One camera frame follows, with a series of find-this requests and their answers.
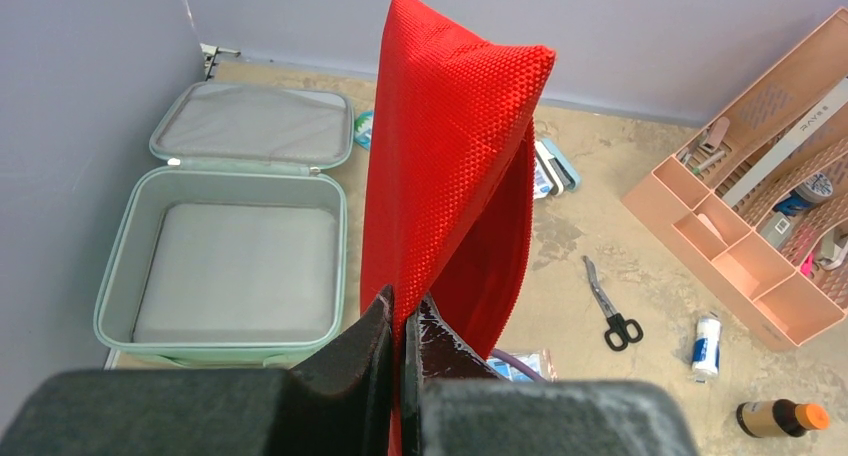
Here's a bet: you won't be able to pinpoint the pink desk organizer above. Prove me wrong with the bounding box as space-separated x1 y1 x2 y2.
623 9 847 351

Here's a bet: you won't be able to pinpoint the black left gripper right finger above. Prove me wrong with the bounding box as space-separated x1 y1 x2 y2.
402 296 698 455

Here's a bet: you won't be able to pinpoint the white blue bandage roll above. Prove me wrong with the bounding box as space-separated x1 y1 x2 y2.
691 313 722 383

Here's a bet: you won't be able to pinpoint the blue white wipes packet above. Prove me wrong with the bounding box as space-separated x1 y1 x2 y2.
353 110 374 151

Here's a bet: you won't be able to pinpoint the black handled medical scissors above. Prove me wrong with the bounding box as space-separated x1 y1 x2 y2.
581 255 644 352

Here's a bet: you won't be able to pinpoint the clear zip bag of pads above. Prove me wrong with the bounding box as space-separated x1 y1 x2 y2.
487 349 558 382

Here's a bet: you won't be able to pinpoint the mint green storage case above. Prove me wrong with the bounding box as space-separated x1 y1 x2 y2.
93 80 354 366

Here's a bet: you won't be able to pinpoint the brown bottle orange cap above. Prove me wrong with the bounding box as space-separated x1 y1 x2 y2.
735 399 831 438

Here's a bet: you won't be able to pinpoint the grey box in organizer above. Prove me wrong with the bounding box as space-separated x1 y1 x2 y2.
758 211 795 250

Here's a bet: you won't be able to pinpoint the red first aid pouch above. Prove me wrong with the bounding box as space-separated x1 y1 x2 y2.
359 0 558 456

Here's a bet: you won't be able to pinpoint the pink marker in organizer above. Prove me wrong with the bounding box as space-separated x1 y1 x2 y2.
799 253 815 278

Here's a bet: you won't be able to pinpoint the white folder in organizer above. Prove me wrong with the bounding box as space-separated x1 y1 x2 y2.
722 77 847 207

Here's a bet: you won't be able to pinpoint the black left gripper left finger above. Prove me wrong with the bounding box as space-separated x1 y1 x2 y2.
1 287 394 455

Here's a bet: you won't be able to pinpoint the blue white stapler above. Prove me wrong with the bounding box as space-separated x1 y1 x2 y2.
533 138 581 200

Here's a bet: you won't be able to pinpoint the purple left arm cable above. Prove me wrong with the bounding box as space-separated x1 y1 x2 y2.
488 348 549 383

